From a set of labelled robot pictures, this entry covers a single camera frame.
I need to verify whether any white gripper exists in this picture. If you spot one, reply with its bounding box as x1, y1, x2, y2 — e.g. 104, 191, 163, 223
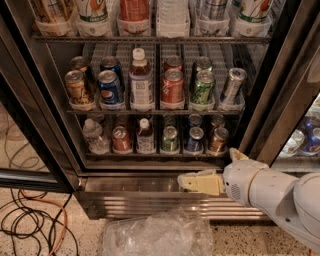
177, 148, 267, 205

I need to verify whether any tea bottle bottom shelf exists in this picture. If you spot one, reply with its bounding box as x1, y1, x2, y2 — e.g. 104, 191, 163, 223
136, 118, 155, 154

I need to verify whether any tea bottle shelf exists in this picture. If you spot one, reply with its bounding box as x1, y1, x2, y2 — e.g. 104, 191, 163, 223
129, 48, 154, 111
136, 118, 155, 154

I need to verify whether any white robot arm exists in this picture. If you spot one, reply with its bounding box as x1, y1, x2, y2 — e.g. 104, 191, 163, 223
177, 148, 320, 253

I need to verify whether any bronze can bottom shelf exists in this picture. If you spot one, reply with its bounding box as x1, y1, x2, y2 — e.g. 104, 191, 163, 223
208, 127, 229, 153

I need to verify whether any blue can bottom shelf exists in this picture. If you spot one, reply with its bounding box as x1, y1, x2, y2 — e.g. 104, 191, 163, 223
184, 126, 204, 153

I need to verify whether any green can bottom shelf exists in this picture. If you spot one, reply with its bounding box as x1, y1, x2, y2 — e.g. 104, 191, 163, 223
162, 126, 178, 152

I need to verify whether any green can shelf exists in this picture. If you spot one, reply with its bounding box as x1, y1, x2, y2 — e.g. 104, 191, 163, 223
191, 70, 215, 105
162, 126, 178, 152

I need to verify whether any green can middle shelf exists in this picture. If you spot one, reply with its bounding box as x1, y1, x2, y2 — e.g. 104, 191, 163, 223
191, 70, 215, 105

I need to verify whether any red can middle shelf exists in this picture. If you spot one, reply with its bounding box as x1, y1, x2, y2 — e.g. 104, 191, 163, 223
161, 69, 184, 104

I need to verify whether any red can shelf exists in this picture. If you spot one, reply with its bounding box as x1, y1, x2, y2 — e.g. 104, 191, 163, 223
161, 69, 184, 104
112, 126, 132, 152

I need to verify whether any red can bottom shelf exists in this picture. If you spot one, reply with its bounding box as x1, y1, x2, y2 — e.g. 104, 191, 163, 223
112, 126, 132, 152

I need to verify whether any tea bottle middle shelf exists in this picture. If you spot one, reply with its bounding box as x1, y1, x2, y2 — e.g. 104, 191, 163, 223
129, 48, 154, 111

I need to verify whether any clear water bottle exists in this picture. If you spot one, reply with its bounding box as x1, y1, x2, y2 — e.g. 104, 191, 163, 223
82, 118, 110, 155

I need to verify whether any stainless steel fridge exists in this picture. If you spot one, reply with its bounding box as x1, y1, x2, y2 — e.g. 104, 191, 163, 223
0, 0, 320, 220

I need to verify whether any gold can middle shelf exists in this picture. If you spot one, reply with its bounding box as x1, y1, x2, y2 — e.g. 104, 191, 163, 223
64, 70, 94, 105

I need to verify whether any clear plastic bag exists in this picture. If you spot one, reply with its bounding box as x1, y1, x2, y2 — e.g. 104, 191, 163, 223
102, 209, 214, 256

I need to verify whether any blue can right compartment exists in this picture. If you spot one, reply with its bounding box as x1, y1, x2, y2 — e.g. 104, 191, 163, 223
300, 128, 320, 156

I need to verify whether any silver slim can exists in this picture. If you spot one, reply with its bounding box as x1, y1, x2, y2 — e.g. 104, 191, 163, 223
220, 67, 247, 104

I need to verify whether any rear green can middle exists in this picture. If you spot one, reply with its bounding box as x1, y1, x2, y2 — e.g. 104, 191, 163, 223
190, 56, 214, 91

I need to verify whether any rear red can middle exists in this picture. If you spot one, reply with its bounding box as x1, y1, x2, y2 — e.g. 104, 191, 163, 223
164, 55, 183, 71

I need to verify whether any blue pepsi can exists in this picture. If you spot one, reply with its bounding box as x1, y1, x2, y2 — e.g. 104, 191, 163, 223
97, 70, 124, 105

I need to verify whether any rear blue can middle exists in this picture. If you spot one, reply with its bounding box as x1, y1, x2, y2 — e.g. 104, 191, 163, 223
100, 56, 125, 91

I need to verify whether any rear gold can middle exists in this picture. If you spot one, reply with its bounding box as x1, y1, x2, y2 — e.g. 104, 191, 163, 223
69, 55, 96, 91

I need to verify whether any orange cable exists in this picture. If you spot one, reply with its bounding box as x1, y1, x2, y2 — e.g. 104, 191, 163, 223
20, 189, 69, 256

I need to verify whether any black cable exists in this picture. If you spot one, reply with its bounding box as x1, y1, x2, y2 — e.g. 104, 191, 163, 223
0, 188, 80, 256

